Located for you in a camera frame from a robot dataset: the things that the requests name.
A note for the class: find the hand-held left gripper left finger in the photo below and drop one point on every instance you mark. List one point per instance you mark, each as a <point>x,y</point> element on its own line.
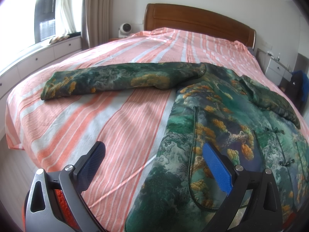
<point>91,164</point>

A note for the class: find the white round fan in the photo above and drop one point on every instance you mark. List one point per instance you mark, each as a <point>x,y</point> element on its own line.
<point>125,30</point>

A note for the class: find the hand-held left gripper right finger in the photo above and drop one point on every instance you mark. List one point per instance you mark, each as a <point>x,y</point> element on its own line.
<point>218,169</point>

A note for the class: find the grey pillow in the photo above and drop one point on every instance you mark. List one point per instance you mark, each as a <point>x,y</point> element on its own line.
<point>251,52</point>

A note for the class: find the wooden bed headboard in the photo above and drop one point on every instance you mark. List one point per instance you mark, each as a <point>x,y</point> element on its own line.
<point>193,19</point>

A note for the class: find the window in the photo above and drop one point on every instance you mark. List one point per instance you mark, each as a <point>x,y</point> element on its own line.
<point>45,12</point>

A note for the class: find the wooden nightstand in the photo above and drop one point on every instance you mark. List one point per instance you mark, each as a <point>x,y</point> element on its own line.
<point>114,39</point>

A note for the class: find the blue hanging garment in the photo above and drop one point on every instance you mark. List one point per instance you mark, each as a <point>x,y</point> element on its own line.
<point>305,82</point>

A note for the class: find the white dresser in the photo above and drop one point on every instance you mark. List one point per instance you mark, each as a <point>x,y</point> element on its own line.
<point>275,70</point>

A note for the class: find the patterned window seat cushion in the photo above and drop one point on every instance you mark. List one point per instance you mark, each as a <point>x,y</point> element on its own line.
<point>59,39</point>

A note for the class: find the brown curtain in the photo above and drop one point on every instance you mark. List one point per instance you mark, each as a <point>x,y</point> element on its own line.
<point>96,12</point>

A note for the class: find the black hanging jacket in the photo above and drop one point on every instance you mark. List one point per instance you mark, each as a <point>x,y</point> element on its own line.
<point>295,89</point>

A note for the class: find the white sheer curtain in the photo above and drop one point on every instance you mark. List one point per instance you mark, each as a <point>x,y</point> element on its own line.
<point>68,7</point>

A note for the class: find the white window seat cabinet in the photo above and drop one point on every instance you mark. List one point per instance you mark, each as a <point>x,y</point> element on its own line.
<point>36,58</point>

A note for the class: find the green landscape print padded jacket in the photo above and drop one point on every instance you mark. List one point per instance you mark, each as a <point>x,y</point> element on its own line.
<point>217,116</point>

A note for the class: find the pink striped bed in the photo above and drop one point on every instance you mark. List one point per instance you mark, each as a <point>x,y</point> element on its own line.
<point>108,116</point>

